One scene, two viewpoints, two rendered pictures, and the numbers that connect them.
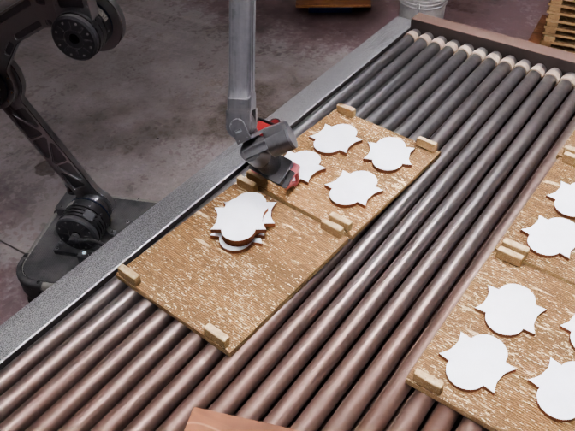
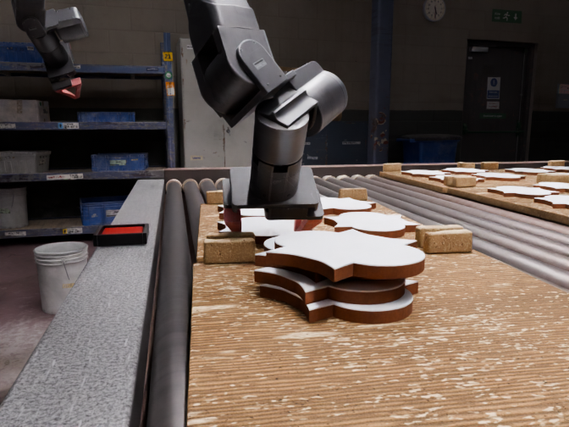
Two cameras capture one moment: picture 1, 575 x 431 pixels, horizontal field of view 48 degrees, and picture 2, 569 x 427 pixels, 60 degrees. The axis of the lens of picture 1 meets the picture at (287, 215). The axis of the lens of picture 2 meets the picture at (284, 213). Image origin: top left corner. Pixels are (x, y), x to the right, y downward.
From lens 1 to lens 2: 1.34 m
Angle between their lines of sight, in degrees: 54
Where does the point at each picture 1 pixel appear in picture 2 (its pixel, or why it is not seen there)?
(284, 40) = not seen: outside the picture
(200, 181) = (102, 296)
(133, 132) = not seen: outside the picture
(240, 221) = (358, 247)
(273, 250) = (444, 290)
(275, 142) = (323, 90)
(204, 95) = not seen: outside the picture
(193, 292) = (524, 415)
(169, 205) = (80, 345)
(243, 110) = (251, 28)
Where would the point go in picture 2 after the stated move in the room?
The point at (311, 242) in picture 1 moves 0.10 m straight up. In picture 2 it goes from (456, 265) to (461, 176)
